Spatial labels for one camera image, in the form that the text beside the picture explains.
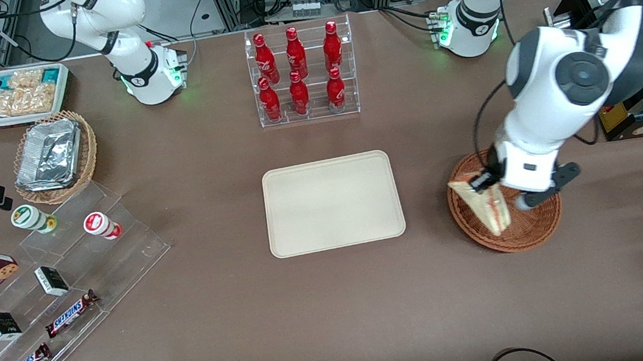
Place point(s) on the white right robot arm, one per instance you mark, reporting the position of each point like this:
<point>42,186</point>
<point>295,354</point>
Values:
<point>132,57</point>

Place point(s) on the clear acrylic tiered stand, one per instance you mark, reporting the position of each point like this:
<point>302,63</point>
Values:
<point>124,257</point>

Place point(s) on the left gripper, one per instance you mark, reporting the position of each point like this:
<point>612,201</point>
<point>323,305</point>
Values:
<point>493,165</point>

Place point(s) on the green lid snack cup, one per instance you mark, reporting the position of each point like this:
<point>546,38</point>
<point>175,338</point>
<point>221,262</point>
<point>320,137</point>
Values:
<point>26,216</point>

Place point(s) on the white power strip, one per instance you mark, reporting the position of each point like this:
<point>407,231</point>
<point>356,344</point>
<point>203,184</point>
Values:
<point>305,8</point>

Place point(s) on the silver foil pack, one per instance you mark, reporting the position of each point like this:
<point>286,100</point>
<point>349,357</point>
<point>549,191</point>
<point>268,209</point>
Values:
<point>49,154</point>
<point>44,186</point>

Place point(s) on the clear acrylic bottle rack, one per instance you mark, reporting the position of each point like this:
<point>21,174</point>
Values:
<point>311,54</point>

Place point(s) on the red lid snack cup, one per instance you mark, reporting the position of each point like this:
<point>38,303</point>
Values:
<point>96,223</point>

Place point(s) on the red cola bottle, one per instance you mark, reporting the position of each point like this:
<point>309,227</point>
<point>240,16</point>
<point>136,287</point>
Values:
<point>264,57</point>
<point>299,93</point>
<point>332,46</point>
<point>336,88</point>
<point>270,98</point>
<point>295,52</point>

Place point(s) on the light wicker basket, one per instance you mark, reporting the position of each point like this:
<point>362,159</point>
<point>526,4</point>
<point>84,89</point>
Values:
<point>89,152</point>

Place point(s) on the clear cracker bag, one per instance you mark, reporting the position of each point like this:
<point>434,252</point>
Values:
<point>7,102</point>
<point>25,78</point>
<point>39,97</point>

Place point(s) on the triangle sandwich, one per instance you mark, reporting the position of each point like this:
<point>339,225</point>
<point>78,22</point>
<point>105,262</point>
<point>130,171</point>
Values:
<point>491,212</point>

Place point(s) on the beige plastic tray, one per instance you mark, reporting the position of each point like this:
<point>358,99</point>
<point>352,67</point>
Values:
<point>330,203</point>

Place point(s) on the small black carton box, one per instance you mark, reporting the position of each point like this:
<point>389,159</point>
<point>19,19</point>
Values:
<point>51,282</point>
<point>2,327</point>

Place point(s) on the white rectangular snack bin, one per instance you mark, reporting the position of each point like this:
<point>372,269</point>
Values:
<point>64,91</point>

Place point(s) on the brown round wicker basket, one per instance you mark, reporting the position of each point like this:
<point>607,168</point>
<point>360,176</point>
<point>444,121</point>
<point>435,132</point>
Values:
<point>536,229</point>

